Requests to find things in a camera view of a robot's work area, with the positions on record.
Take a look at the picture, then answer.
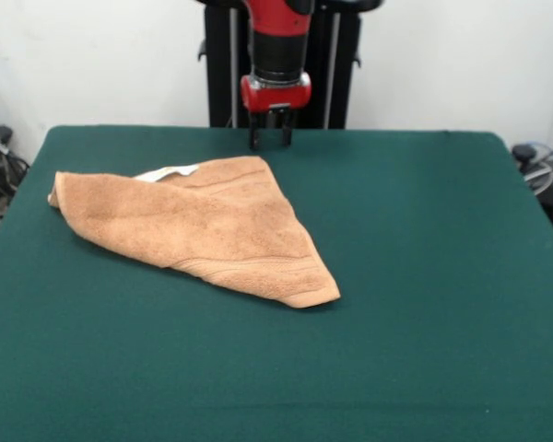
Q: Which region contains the tan terry towel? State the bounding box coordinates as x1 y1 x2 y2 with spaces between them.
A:
46 155 342 310

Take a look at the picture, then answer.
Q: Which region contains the dark green table cloth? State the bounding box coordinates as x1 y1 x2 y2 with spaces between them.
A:
0 124 553 442

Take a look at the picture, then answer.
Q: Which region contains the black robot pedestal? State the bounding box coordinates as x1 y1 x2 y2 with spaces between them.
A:
194 0 386 130

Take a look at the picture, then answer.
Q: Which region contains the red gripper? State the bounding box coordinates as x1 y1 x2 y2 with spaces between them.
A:
239 72 312 151

